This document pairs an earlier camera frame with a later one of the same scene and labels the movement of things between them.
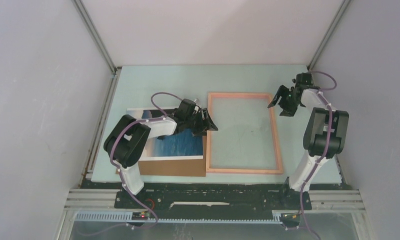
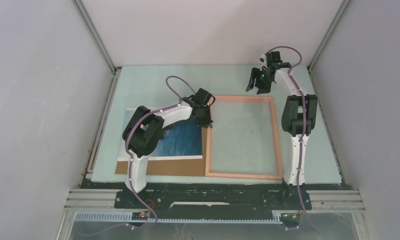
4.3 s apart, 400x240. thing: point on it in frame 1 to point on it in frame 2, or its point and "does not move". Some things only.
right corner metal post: [343, 7] does not move
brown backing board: [192, 167] does not move
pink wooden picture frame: [226, 170] to [264, 98]
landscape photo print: [180, 145] does not move
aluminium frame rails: [349, 201] does not move
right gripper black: [287, 111] to [256, 73]
